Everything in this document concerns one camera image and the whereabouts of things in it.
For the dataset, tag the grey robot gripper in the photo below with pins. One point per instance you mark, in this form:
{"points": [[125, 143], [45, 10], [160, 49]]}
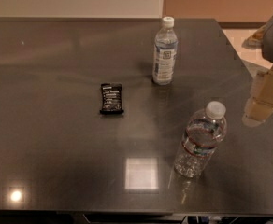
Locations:
{"points": [[260, 103]]}

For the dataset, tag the red label water bottle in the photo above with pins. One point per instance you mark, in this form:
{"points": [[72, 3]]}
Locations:
{"points": [[203, 133]]}

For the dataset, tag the blue label water bottle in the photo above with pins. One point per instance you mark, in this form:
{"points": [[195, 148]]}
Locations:
{"points": [[165, 51]]}

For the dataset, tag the black snack bar wrapper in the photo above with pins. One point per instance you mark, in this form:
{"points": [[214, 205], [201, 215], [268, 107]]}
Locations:
{"points": [[111, 98]]}

